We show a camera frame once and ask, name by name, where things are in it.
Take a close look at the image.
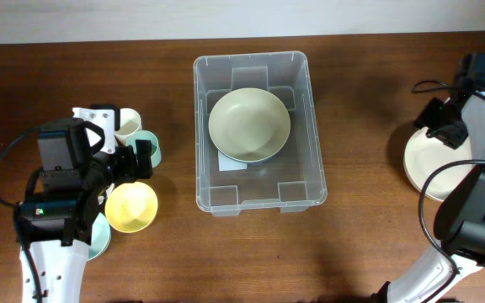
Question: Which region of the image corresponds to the cream deep bowl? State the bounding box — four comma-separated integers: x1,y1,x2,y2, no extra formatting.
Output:
208,88,291,152

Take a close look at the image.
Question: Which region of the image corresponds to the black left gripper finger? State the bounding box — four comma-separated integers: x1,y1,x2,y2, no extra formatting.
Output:
136,141,153,179
90,104,121,130

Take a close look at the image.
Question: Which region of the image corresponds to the white small bowl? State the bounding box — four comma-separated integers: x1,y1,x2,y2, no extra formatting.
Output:
98,183,115,205

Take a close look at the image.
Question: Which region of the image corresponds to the light blue small bowl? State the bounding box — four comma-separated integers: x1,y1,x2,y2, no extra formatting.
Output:
88,213,111,261

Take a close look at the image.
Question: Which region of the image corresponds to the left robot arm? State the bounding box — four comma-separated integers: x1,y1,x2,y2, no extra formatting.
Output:
13,104,153,302

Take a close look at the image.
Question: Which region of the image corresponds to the yellow small bowl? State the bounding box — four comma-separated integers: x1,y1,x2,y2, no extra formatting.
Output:
104,182,159,233

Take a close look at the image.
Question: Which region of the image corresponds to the cream cup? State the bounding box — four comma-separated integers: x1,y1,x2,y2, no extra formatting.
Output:
115,108,142,145

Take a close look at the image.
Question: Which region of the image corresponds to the cream plate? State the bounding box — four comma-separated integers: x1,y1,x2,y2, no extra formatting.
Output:
403,127,473,202

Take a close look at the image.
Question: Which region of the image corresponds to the clear plastic storage bin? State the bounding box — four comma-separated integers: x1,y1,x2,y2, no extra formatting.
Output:
193,51,328,216

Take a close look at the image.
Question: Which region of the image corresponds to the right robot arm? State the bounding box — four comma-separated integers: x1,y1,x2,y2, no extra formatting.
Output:
370,53,485,302

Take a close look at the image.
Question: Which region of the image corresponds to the mint green cup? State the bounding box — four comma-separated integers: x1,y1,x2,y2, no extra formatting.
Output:
126,130,162,168

